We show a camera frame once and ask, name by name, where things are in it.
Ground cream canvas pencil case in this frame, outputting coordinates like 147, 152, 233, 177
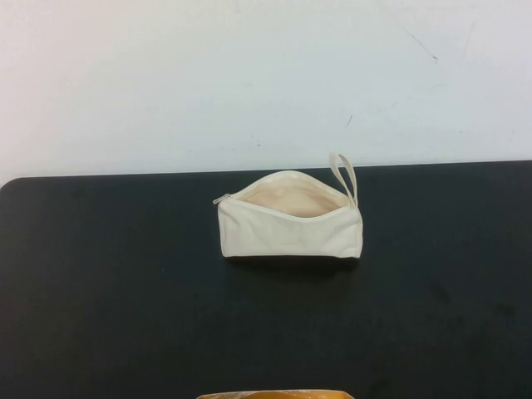
212, 151, 362, 269

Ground black table mat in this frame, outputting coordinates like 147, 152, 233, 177
0, 160, 532, 399

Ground yellow-brown cardboard piece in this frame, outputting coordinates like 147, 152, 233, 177
195, 389, 351, 399

